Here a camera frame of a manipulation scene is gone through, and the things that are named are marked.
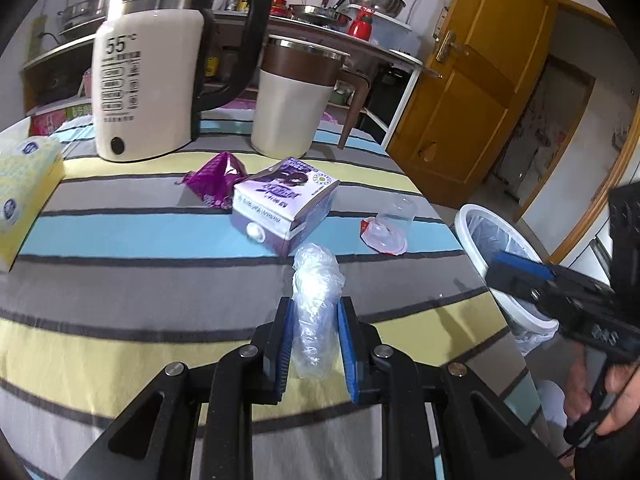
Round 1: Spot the red lidded jar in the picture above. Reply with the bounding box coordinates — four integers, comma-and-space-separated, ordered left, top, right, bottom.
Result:
270, 0, 290, 18

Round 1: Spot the purple foil wrapper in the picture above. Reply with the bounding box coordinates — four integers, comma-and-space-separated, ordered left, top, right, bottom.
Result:
179, 152, 248, 210

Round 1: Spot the steel mixing bowl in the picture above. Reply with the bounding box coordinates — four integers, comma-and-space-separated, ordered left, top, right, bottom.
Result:
349, 0, 406, 18

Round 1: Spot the person's right hand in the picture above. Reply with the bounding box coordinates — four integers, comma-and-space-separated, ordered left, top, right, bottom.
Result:
563, 343, 640, 438

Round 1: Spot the white steel electric kettle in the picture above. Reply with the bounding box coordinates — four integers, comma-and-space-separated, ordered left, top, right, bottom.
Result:
91, 0, 272, 162

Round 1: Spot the clear trash bin liner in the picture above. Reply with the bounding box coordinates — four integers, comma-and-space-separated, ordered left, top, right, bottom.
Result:
466, 211, 547, 356

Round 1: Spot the striped table cloth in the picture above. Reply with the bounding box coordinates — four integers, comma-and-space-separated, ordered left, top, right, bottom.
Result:
1, 110, 548, 479

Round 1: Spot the white round trash bin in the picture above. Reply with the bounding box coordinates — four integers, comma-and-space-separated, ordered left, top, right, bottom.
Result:
452, 201, 561, 344

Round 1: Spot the cream brown lidded mug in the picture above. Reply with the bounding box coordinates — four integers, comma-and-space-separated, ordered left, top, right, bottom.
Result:
250, 35, 370, 159

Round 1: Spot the yellow tissue pack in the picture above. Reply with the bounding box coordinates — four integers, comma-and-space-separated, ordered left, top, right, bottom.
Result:
0, 117, 65, 273

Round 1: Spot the red printed box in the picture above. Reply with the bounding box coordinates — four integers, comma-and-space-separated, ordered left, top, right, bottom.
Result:
27, 98, 92, 136

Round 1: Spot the clear plastic bag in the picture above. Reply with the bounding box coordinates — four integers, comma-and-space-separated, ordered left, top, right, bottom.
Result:
292, 243, 346, 380

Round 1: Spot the wooden door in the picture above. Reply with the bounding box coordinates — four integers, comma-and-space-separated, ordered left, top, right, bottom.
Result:
387, 0, 558, 208

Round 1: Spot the metal kitchen shelf rack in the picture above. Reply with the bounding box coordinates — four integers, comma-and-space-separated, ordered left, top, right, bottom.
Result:
20, 16, 442, 144

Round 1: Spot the steel pan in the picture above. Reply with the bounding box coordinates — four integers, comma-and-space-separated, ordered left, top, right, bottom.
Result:
288, 3, 350, 27

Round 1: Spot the wooden door frame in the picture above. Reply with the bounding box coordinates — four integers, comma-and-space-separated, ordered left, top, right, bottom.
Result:
518, 0, 639, 262

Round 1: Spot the purple milk carton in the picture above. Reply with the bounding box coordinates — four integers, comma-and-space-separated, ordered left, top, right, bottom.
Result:
231, 158, 340, 257

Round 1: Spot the clear plastic storage box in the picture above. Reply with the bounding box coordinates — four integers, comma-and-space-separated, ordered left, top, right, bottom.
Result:
369, 12, 421, 58

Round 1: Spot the brass door handle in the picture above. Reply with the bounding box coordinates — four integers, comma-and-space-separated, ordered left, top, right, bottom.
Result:
435, 30, 469, 63

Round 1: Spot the clear cup pink lid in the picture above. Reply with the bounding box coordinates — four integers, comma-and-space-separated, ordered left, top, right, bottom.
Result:
360, 195, 416, 256

